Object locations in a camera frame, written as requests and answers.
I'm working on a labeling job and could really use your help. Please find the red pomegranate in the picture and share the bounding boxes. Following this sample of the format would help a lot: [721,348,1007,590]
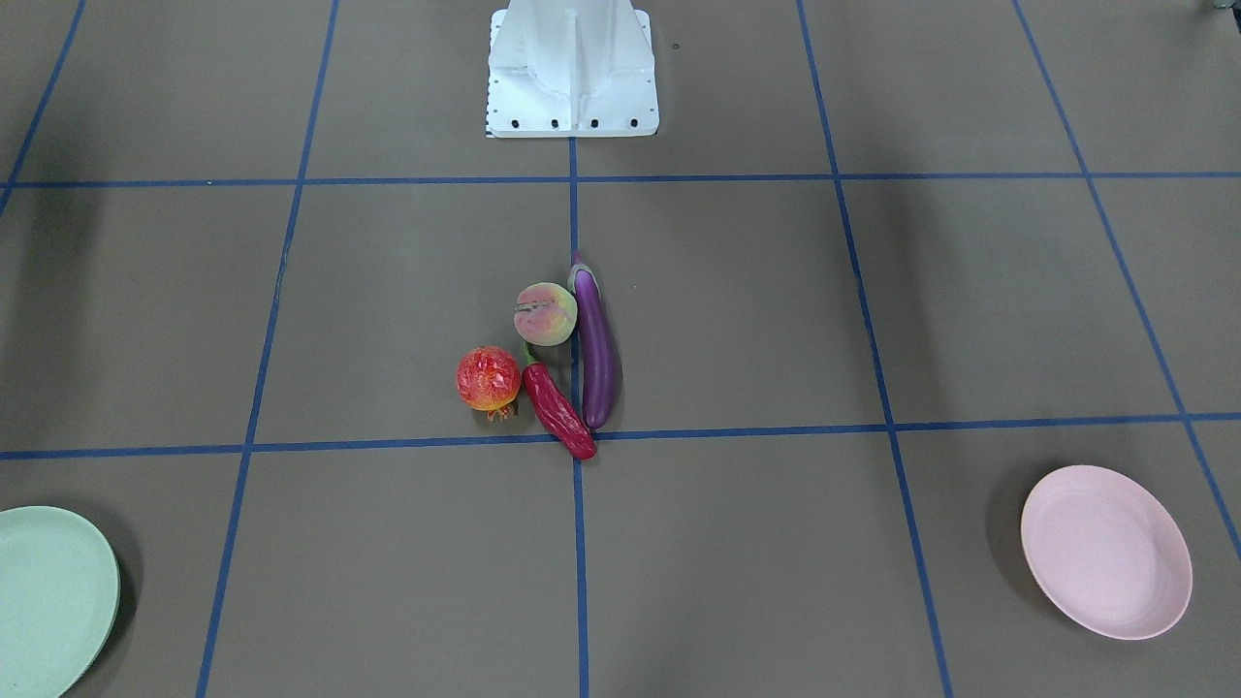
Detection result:
[455,345,522,421]

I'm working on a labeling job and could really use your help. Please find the purple eggplant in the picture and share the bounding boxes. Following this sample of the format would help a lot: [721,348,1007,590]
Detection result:
[568,252,621,431]

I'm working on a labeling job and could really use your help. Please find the red chili pepper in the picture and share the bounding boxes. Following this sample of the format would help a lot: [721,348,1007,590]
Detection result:
[522,342,597,462]

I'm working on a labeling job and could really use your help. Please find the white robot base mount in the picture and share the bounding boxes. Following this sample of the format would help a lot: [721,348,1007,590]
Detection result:
[485,1,660,139]

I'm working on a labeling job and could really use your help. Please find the green plate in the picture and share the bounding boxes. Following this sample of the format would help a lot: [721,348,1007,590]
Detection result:
[1,505,120,697]

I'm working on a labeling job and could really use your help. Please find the peach fruit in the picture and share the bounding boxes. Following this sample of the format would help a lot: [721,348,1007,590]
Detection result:
[513,282,578,347]

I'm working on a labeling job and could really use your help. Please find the pink plate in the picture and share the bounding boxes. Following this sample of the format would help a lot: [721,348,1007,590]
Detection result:
[1020,465,1195,641]

